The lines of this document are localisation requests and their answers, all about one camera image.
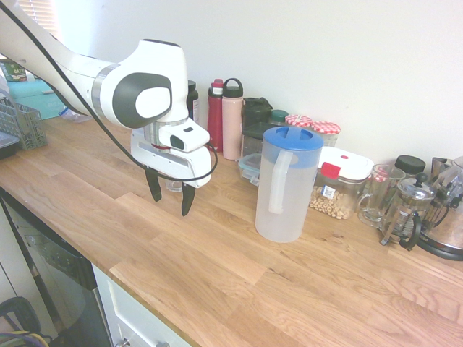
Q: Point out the black protein powder tub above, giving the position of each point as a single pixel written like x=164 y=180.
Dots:
x=193 y=101

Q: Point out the white window blind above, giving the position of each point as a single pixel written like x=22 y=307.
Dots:
x=47 y=18

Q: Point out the dark green shaker bottle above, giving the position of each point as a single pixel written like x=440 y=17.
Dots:
x=255 y=110

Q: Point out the stainless steel dishwasher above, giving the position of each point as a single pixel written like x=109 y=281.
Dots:
x=58 y=282

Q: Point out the clear zip plastic bag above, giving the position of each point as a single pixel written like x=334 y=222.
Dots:
x=74 y=116

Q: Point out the jar with green lid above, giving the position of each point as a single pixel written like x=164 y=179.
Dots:
x=278 y=116

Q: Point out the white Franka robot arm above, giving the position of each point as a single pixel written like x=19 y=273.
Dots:
x=155 y=61

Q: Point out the cereal container with white lid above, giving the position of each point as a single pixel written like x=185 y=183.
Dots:
x=347 y=166

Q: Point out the grey dish rack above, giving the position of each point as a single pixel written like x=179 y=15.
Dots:
x=25 y=126

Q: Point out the red water bottle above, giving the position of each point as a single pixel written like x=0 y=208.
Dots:
x=215 y=119

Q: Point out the jar with black lid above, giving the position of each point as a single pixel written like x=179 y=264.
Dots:
x=409 y=163

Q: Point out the black dish tray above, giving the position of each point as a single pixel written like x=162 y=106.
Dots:
x=7 y=148

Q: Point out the clear glass mug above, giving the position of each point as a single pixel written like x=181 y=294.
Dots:
x=376 y=202

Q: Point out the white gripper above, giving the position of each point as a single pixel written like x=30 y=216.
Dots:
x=162 y=159

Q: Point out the pink water bottle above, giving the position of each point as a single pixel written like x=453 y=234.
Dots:
x=231 y=126

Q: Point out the teal bread box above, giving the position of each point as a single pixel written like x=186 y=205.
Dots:
x=32 y=97

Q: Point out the square container with dark lid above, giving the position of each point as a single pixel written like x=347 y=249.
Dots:
x=253 y=133

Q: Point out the translucent pitcher with blue lid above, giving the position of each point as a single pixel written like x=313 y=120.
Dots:
x=289 y=202

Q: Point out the green oatmeal cup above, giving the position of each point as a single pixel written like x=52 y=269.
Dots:
x=12 y=70

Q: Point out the clear faceted drinking glass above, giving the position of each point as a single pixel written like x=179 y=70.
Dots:
x=173 y=186

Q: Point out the metal drawer knob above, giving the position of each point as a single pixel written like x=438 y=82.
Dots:
x=124 y=341

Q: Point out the white cabinet drawer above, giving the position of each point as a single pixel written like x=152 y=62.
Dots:
x=134 y=318

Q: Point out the glass french press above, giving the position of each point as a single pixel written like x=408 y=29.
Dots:
x=405 y=213

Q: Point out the glass container with teal lid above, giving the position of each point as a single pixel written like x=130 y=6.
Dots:
x=249 y=168

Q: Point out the stainless steel kettle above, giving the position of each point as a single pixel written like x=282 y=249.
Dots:
x=448 y=224

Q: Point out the black chair back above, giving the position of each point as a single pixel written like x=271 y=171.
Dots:
x=18 y=311

